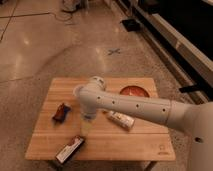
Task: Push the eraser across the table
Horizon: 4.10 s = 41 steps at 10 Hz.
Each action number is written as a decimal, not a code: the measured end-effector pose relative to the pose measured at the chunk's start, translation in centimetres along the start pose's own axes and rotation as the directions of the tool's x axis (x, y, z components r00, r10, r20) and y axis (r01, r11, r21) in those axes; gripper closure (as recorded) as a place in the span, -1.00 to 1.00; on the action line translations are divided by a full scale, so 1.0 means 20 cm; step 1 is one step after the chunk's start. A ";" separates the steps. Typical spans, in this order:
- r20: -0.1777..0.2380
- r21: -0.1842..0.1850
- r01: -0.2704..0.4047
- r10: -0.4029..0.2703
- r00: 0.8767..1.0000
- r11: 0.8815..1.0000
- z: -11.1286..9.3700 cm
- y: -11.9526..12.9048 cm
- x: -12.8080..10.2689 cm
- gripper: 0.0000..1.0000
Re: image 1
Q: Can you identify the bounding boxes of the red-orange bowl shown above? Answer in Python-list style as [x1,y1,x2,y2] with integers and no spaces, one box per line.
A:
[120,85,149,97]

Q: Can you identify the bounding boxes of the clear plastic cup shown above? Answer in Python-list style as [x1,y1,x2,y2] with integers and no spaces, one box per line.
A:
[73,85,84,98]

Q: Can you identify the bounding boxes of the white tube package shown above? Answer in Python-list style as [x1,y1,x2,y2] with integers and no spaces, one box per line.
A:
[107,111,135,130]

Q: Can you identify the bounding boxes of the red-brown snack packet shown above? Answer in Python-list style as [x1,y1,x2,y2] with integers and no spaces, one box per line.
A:
[52,103,71,122]

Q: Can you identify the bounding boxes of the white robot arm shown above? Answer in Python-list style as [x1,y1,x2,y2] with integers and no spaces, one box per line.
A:
[76,76,213,171]

